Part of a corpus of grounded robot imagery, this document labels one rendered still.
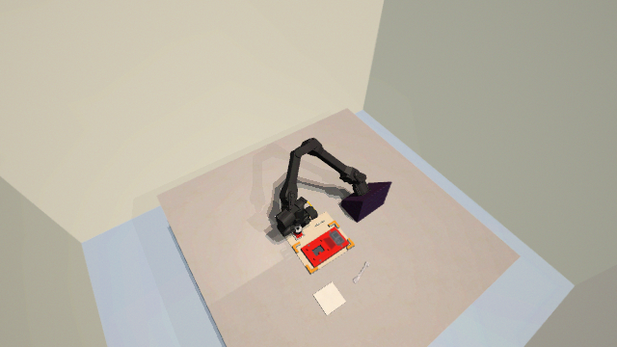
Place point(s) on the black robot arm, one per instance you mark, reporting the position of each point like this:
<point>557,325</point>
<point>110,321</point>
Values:
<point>291,207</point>

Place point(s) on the red toy car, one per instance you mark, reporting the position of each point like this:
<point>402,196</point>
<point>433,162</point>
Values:
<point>324,247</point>

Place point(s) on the cream flat square tile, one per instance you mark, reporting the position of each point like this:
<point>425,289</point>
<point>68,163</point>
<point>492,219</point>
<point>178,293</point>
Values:
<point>329,298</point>

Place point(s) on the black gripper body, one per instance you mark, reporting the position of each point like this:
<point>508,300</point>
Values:
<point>309,212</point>

